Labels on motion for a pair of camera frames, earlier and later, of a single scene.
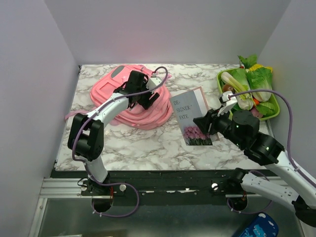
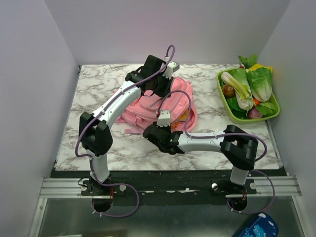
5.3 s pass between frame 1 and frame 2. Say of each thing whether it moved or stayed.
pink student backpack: moved
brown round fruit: stayed
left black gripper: moved
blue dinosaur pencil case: stayed
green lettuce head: stayed
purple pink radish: stayed
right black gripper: moved
